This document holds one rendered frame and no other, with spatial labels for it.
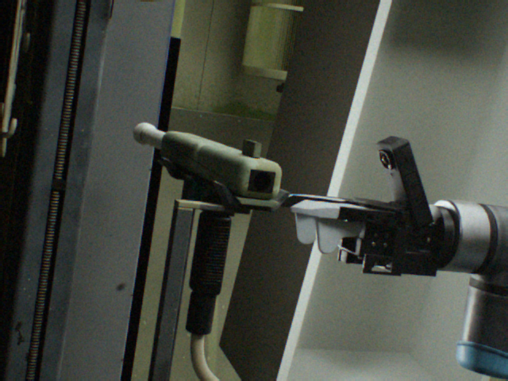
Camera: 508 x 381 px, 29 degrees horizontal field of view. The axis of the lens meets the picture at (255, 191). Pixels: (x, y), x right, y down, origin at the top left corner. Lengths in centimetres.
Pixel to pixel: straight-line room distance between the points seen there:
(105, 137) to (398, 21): 113
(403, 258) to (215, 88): 244
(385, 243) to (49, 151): 41
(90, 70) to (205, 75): 254
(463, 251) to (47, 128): 52
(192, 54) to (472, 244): 243
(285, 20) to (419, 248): 214
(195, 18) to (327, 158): 149
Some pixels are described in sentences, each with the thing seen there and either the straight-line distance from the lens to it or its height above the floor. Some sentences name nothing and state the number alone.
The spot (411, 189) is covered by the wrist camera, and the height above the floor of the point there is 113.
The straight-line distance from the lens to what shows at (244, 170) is 98.
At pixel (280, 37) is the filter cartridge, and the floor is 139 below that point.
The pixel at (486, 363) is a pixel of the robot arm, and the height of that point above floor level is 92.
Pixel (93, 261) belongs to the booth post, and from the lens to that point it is 157.
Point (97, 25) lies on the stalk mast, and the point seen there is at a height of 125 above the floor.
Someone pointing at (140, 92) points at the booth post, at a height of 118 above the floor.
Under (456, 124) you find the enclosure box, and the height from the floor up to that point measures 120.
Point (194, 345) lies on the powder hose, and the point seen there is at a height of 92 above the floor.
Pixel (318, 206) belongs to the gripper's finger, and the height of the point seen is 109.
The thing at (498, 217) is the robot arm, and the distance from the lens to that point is 124.
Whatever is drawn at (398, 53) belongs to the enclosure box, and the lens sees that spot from 251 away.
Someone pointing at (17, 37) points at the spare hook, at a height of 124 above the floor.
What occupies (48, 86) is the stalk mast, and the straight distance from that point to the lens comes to 101.
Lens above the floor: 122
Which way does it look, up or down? 6 degrees down
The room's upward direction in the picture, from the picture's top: 9 degrees clockwise
